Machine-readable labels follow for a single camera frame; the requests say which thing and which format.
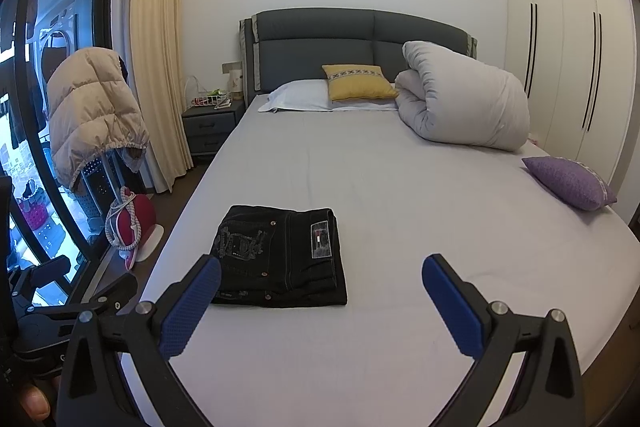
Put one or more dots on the red garment steamer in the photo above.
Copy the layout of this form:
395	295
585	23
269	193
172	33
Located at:
137	219

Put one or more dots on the rolled white duvet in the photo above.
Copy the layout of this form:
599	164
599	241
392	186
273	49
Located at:
465	102

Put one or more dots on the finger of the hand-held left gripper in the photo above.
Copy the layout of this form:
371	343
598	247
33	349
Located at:
42	274
102	296

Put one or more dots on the grey nightstand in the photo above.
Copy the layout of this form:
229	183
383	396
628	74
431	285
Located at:
210	127

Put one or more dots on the small bedside lamp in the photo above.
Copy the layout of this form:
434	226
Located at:
235	82

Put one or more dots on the black perforated stand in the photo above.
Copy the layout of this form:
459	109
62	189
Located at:
97	192

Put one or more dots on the beige curtain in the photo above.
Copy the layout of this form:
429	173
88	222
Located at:
155	57

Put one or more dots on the purple pillow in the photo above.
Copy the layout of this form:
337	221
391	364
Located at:
570	182

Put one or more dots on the beige puffer jacket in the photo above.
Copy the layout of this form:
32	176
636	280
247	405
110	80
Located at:
90	112

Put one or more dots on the grey upholstered headboard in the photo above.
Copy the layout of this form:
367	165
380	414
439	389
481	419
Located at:
320	42

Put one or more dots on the yellow patterned pillow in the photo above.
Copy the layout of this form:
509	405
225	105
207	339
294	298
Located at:
357	83

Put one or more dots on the white pillow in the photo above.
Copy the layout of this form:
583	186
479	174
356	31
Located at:
300	96

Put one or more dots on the cream wardrobe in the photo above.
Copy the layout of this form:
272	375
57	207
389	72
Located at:
560	57

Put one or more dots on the black denim pants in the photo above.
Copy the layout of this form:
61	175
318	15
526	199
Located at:
285	257

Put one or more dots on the pink plastic basket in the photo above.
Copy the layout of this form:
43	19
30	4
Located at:
32	207

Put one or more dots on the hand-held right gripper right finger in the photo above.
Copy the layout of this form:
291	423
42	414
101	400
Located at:
450	302

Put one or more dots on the wall switch panel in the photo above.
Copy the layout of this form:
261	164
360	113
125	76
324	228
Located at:
231	67

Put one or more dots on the person's left hand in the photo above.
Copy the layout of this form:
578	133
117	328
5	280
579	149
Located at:
34	403

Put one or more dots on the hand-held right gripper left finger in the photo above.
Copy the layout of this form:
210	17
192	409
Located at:
190	307

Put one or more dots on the bed with white sheet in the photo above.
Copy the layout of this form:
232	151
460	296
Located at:
380	187

